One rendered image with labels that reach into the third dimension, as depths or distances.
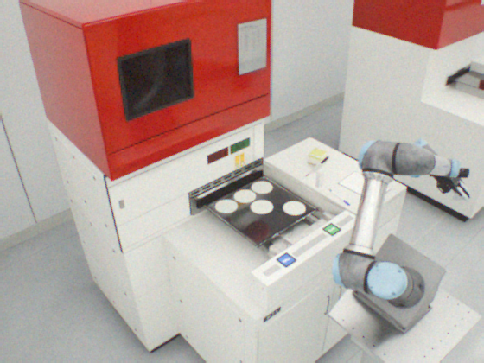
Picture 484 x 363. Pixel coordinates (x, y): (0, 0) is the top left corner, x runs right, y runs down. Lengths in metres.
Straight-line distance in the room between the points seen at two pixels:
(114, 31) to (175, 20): 0.23
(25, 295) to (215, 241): 1.59
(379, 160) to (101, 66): 0.99
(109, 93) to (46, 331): 1.74
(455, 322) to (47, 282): 2.46
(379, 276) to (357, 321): 0.28
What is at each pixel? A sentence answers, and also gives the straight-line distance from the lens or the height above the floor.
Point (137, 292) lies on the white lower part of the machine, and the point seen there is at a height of 0.55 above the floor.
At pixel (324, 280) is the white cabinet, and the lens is 1.93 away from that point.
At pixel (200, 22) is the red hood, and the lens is 1.69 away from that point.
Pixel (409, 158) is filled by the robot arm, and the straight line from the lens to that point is 1.57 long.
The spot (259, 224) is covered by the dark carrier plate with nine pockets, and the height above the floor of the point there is 0.90.
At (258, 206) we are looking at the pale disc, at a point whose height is 0.90.
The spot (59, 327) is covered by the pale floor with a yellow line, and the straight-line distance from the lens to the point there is 2.90.
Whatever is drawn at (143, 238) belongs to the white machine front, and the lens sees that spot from 2.00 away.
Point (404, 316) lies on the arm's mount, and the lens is 1.70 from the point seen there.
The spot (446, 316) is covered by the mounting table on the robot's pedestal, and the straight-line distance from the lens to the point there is 1.83.
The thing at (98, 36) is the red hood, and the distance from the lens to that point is 1.50.
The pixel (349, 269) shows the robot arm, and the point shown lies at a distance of 1.55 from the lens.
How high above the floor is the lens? 2.15
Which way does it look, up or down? 35 degrees down
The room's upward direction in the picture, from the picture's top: 1 degrees counter-clockwise
